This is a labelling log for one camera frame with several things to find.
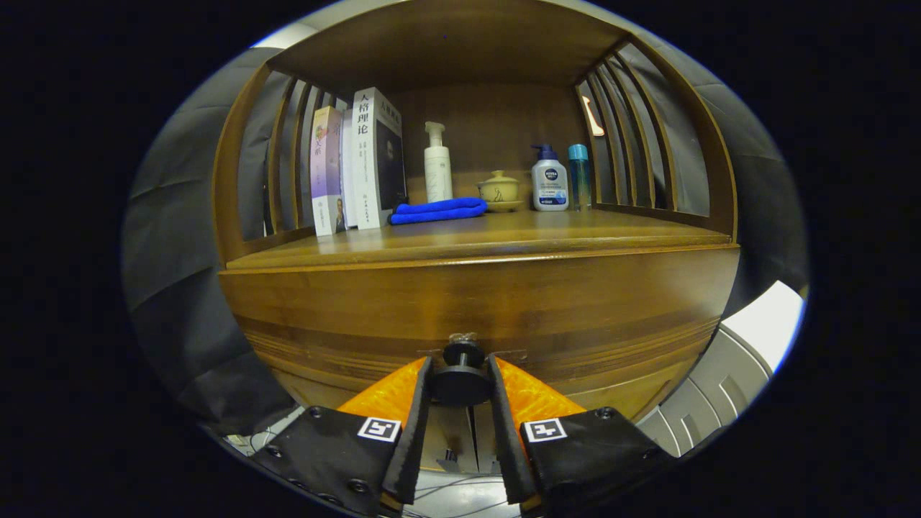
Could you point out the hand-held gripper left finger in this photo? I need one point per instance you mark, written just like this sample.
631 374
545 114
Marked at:
414 446

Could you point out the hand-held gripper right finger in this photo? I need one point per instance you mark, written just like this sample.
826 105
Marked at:
507 446

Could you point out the yellow lidded teacup with saucer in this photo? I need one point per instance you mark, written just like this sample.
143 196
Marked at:
499 191

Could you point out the black drawer knob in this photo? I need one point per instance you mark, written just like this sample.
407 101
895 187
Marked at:
460 381

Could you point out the wooden drawer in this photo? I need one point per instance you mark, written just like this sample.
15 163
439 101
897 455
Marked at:
468 295

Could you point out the white bottle with blue cap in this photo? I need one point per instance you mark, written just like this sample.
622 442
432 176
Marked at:
550 183

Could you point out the blue folded cloth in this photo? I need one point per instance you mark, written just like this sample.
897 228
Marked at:
439 210

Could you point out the teal bottle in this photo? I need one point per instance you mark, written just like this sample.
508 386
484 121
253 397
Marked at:
579 176

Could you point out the thin white book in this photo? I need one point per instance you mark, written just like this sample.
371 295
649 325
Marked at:
347 173

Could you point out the wooden cabinet door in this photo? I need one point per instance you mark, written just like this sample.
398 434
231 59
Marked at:
450 432
486 432

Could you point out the wooden countertop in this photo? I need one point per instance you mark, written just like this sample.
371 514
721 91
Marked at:
504 230

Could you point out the wooden cabinet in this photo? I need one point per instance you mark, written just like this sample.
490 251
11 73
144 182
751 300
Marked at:
446 43

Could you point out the purple book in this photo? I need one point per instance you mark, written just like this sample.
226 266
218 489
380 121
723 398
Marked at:
327 173

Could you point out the white pump bottle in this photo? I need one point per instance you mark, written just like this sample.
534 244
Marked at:
437 169

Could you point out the thick white and black book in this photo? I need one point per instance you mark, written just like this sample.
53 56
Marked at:
374 158

